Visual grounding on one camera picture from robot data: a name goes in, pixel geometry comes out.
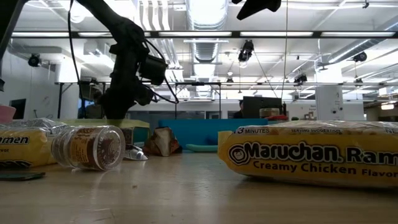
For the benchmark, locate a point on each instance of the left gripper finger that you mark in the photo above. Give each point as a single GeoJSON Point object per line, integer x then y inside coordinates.
{"type": "Point", "coordinates": [119, 105]}

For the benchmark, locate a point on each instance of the translucent yellow plastic bin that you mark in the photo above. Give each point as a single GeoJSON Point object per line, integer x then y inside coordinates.
{"type": "Point", "coordinates": [141, 123]}

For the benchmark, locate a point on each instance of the small saffron glass jar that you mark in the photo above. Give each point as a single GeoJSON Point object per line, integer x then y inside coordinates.
{"type": "Point", "coordinates": [90, 147]}

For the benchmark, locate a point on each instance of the silvery yellow ramen pack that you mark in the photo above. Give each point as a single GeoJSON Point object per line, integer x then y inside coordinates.
{"type": "Point", "coordinates": [21, 146]}

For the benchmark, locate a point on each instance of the small red container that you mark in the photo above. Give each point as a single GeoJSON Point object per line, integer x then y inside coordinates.
{"type": "Point", "coordinates": [281, 118]}

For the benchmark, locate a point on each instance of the yellow creamy chicken ramen pack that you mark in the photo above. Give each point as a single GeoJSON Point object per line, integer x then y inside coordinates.
{"type": "Point", "coordinates": [311, 155]}

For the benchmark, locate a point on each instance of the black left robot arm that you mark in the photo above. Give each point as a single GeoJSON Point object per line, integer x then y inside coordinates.
{"type": "Point", "coordinates": [121, 28]}

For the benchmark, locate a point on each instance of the person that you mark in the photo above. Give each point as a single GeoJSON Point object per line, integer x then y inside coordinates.
{"type": "Point", "coordinates": [91, 110]}
{"type": "Point", "coordinates": [238, 114]}

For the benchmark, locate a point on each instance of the long ceiling light strip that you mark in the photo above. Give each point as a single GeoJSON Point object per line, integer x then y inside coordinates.
{"type": "Point", "coordinates": [357, 34]}
{"type": "Point", "coordinates": [40, 34]}
{"type": "Point", "coordinates": [276, 34]}
{"type": "Point", "coordinates": [196, 34]}
{"type": "Point", "coordinates": [93, 34]}

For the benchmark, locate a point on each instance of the red patterned tin box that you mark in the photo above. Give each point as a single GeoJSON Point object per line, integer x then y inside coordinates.
{"type": "Point", "coordinates": [141, 135]}

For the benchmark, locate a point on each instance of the black ceiling spotlight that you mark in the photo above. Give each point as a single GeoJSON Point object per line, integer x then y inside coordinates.
{"type": "Point", "coordinates": [229, 81]}
{"type": "Point", "coordinates": [360, 56]}
{"type": "Point", "coordinates": [34, 60]}
{"type": "Point", "coordinates": [300, 78]}
{"type": "Point", "coordinates": [246, 51]}

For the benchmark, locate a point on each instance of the brown foil packet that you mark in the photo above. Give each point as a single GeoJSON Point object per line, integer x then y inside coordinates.
{"type": "Point", "coordinates": [163, 141]}

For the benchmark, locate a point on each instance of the black horizontal beam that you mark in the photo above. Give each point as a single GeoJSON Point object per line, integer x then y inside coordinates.
{"type": "Point", "coordinates": [317, 34]}

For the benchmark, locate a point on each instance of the teal blue plastic bin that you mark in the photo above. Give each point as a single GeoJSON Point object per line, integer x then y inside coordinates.
{"type": "Point", "coordinates": [199, 132]}

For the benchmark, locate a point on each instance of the black monitor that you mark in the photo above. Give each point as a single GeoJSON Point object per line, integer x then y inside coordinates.
{"type": "Point", "coordinates": [252, 105]}

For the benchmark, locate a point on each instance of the pink plastic bowl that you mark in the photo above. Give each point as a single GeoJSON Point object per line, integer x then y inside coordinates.
{"type": "Point", "coordinates": [7, 113]}

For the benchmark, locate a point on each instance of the white square column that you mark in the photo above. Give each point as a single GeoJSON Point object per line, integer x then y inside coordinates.
{"type": "Point", "coordinates": [329, 102]}

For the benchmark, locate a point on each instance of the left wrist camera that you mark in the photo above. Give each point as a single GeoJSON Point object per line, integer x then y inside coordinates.
{"type": "Point", "coordinates": [154, 70]}

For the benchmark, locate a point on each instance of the silver ventilation duct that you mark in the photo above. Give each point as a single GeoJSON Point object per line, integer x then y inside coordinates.
{"type": "Point", "coordinates": [206, 49]}

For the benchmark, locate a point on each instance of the black background rig frame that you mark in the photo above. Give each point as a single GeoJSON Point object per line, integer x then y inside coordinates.
{"type": "Point", "coordinates": [220, 102]}

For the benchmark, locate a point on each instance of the dark wall screen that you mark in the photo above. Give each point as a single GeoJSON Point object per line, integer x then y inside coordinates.
{"type": "Point", "coordinates": [18, 109]}

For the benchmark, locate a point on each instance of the glowing wall lamp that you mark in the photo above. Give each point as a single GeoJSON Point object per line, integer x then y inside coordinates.
{"type": "Point", "coordinates": [387, 106]}

